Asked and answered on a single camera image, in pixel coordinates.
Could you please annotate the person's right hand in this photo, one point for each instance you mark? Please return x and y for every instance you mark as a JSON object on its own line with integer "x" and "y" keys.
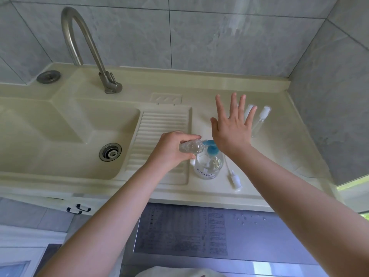
{"x": 233, "y": 135}

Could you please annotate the person's left hand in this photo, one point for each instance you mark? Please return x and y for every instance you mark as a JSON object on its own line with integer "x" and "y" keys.
{"x": 167, "y": 150}

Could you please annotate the small clear bottle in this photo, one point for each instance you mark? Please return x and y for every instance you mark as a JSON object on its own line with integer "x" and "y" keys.
{"x": 193, "y": 147}
{"x": 248, "y": 108}
{"x": 263, "y": 113}

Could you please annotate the clear hand sanitizer pump bottle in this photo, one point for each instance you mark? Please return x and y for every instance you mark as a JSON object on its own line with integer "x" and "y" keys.
{"x": 208, "y": 167}

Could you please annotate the white spray cap with tube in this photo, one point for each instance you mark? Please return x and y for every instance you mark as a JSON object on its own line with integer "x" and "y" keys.
{"x": 236, "y": 181}

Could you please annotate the person's left forearm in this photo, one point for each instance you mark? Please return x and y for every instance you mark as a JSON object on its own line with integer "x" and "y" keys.
{"x": 98, "y": 222}

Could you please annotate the person's right forearm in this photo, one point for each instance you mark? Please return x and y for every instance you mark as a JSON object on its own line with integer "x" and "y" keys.
{"x": 297, "y": 204}

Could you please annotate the person's white shirt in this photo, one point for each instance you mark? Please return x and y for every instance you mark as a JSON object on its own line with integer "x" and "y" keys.
{"x": 178, "y": 273}

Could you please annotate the steel sink drain strainer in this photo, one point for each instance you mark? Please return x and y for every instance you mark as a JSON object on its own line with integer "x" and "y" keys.
{"x": 110, "y": 152}

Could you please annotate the grey washing machine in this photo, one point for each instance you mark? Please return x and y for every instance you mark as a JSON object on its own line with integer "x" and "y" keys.
{"x": 259, "y": 242}

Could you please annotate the curved steel faucet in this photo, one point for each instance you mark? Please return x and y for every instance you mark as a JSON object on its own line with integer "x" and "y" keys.
{"x": 93, "y": 46}

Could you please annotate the cream sink with washboard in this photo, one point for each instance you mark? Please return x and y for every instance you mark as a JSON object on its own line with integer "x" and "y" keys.
{"x": 34, "y": 132}

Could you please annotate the glass window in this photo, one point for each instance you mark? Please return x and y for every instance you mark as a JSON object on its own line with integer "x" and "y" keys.
{"x": 357, "y": 196}

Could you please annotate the round steel hole cover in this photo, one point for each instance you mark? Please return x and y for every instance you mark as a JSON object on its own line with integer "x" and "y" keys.
{"x": 48, "y": 76}

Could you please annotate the white cabinet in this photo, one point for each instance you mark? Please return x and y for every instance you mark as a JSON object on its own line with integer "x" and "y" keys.
{"x": 31, "y": 199}

